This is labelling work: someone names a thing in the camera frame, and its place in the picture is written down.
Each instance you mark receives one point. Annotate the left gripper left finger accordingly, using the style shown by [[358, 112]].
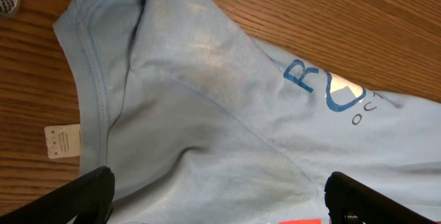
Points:
[[87, 199]]

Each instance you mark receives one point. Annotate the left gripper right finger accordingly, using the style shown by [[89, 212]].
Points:
[[349, 201]]

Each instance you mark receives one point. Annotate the light blue t-shirt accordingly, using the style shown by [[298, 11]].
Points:
[[201, 123]]

